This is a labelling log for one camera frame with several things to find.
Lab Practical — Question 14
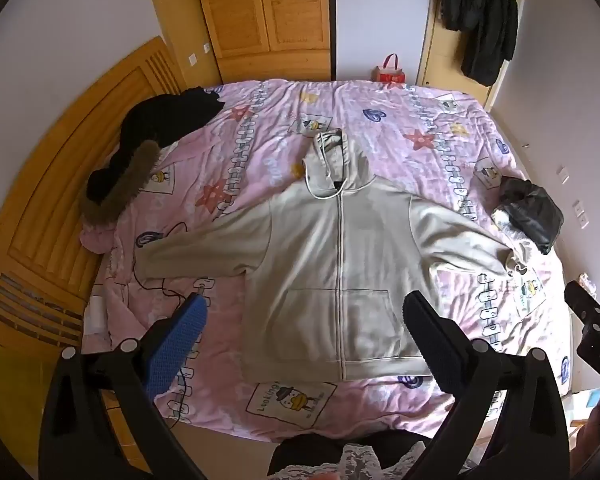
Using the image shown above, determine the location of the black cable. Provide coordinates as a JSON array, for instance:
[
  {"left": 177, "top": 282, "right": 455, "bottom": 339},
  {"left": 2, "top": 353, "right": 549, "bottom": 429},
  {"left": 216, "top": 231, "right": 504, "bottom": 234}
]
[{"left": 132, "top": 221, "right": 206, "bottom": 421}]

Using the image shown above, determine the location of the red gift bag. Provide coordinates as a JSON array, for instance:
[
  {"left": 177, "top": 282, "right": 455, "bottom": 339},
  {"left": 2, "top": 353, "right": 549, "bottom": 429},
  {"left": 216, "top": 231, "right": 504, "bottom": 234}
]
[{"left": 371, "top": 53, "right": 407, "bottom": 85}]

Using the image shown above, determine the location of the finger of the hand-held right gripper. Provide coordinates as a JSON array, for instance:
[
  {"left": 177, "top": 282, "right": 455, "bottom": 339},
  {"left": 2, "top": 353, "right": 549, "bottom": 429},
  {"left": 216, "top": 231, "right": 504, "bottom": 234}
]
[{"left": 564, "top": 280, "right": 600, "bottom": 323}]

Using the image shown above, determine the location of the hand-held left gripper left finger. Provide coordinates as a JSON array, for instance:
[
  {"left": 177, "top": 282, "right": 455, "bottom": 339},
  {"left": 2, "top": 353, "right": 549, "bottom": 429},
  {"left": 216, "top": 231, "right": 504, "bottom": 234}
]
[{"left": 39, "top": 294, "right": 208, "bottom": 480}]

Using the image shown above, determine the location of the wooden headboard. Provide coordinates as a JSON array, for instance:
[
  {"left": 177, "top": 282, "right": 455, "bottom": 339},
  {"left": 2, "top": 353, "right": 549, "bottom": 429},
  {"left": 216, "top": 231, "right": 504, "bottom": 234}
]
[{"left": 0, "top": 36, "right": 188, "bottom": 356}]

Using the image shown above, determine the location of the wooden wardrobe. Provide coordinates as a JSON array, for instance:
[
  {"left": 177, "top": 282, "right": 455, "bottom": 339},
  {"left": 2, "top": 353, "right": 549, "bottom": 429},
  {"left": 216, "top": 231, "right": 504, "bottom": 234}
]
[{"left": 142, "top": 0, "right": 333, "bottom": 86}]

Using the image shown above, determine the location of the black fur-trimmed jacket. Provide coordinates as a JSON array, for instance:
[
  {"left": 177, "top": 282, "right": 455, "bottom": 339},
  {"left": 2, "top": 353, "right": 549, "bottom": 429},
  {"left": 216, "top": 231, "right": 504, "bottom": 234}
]
[{"left": 80, "top": 87, "right": 226, "bottom": 226}]

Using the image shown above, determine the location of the pale wooden door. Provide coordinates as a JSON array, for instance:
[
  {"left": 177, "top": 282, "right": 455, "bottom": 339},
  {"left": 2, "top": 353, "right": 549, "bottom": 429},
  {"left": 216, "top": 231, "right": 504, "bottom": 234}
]
[{"left": 417, "top": 0, "right": 501, "bottom": 111}]

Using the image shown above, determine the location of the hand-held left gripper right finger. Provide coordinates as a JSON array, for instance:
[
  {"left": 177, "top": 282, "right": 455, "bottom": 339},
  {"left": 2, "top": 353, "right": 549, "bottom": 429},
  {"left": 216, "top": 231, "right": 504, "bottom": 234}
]
[{"left": 402, "top": 291, "right": 570, "bottom": 480}]

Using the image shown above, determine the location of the pink printed blanket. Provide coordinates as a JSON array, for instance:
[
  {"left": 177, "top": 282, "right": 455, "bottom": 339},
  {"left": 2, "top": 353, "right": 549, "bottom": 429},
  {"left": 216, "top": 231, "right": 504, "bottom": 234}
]
[{"left": 80, "top": 79, "right": 573, "bottom": 443}]

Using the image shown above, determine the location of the black leather jacket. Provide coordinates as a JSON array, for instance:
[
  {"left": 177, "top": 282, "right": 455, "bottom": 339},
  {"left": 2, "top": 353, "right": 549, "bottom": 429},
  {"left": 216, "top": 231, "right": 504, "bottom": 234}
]
[{"left": 491, "top": 177, "right": 565, "bottom": 256}]

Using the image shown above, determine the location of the black hanging coat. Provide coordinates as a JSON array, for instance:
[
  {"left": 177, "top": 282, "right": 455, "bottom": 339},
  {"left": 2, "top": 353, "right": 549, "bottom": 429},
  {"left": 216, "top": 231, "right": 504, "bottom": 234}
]
[{"left": 439, "top": 0, "right": 518, "bottom": 87}]

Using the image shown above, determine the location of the beige zip hoodie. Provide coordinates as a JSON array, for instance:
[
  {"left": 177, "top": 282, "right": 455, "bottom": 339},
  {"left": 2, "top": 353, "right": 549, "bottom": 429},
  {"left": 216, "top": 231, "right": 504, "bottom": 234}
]
[{"left": 134, "top": 129, "right": 538, "bottom": 382}]

